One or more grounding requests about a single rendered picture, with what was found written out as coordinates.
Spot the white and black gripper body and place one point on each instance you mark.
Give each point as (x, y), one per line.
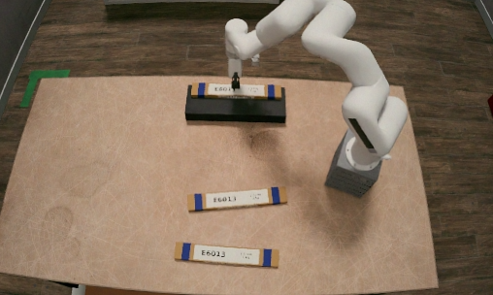
(235, 65)

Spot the tan flat pack with white e6013 label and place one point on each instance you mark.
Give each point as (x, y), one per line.
(232, 255)

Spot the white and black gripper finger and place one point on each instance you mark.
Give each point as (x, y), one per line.
(235, 81)

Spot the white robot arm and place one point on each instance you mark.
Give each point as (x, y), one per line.
(366, 108)

